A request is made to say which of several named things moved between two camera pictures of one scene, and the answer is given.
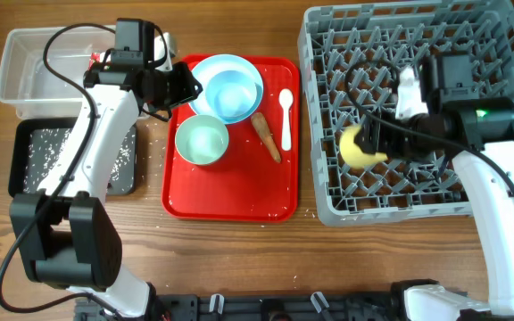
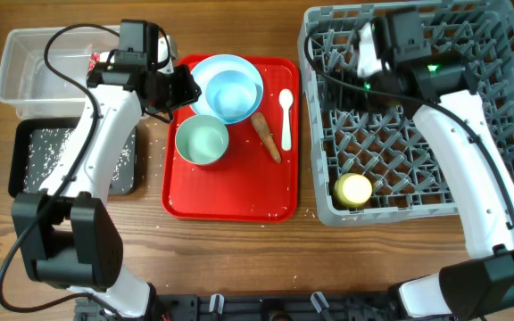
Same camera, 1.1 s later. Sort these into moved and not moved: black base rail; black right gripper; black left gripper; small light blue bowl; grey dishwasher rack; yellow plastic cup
Moved: yellow plastic cup; black right gripper
Not moved: black base rail; grey dishwasher rack; small light blue bowl; black left gripper
